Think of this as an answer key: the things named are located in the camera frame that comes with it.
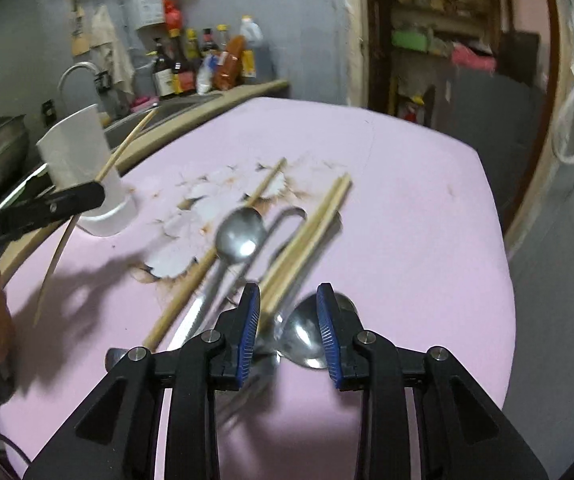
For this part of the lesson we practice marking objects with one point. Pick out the red label sauce bottle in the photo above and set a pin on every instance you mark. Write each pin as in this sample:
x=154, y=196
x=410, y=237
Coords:
x=210, y=42

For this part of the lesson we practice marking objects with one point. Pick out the red cloth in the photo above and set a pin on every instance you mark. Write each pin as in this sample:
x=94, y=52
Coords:
x=474, y=57

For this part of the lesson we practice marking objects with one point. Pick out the steel sink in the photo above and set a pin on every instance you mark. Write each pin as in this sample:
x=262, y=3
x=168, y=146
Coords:
x=167, y=110

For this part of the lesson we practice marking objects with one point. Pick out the metal pot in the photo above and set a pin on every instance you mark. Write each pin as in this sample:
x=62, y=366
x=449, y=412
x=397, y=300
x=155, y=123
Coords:
x=7, y=135

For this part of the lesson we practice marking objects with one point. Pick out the black wall socket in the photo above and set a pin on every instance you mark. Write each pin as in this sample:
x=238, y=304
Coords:
x=101, y=82
x=47, y=110

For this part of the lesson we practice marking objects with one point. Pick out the white wall box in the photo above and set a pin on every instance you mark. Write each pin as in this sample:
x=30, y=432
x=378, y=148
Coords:
x=146, y=10

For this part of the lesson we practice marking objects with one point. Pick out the metal tongs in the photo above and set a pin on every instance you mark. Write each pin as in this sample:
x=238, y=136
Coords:
x=292, y=210

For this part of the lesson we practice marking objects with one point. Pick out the slim dark sauce bottle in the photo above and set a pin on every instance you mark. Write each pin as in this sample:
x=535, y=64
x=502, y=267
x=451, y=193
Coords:
x=193, y=42

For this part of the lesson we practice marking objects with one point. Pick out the wooden knife holder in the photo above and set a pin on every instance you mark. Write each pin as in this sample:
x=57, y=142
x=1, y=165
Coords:
x=79, y=35

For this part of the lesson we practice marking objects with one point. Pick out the white plastic cup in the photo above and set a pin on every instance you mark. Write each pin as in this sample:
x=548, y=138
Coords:
x=82, y=160

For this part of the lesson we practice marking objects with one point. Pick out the metal spoon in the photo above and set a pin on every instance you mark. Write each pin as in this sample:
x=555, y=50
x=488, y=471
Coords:
x=241, y=235
x=312, y=332

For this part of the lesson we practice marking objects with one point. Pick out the white and blue packet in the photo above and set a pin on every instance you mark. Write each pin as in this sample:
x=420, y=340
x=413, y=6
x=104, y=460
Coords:
x=206, y=72

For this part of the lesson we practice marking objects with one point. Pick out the wooden chopstick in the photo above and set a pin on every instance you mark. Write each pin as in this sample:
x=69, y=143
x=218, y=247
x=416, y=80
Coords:
x=182, y=300
x=310, y=220
x=319, y=230
x=127, y=147

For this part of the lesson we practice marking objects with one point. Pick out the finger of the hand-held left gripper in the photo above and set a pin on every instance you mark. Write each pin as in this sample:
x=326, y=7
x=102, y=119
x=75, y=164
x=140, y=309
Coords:
x=62, y=202

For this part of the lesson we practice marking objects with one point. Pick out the steel faucet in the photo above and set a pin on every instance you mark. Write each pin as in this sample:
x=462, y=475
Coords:
x=74, y=69

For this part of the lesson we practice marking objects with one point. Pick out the cooking oil jug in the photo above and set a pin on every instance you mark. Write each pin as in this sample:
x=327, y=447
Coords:
x=251, y=50

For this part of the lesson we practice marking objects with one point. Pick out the beige hanging towel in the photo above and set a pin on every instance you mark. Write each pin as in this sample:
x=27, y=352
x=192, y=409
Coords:
x=112, y=45

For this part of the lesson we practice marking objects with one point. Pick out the wooden door frame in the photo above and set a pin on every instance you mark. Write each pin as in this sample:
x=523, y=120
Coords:
x=362, y=35

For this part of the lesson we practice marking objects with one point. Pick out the large soy sauce bottle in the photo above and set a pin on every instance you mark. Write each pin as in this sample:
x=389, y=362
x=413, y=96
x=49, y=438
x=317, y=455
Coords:
x=183, y=72

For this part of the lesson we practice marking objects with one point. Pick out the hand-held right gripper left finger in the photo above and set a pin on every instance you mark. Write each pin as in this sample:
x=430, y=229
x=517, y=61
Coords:
x=247, y=332

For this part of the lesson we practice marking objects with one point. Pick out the dark pump bottle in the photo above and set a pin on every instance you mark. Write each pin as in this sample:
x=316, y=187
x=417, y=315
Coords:
x=163, y=72

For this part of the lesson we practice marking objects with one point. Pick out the clear bottle yellow cap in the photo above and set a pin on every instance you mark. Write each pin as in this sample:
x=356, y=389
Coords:
x=223, y=35

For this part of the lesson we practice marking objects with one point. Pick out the wooden shelf unit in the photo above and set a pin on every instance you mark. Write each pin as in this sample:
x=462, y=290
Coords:
x=442, y=10

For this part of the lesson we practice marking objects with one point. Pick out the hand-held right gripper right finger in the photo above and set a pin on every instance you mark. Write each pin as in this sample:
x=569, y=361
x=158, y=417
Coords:
x=329, y=335

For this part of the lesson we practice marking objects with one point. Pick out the metal fork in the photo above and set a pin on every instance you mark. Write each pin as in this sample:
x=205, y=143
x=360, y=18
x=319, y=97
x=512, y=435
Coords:
x=262, y=360

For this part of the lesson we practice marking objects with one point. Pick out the orange spice packet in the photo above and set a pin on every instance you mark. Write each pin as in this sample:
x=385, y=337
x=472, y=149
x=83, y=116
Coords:
x=229, y=65

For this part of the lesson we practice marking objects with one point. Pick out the pink soap dish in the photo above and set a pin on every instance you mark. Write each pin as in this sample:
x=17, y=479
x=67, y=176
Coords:
x=142, y=102

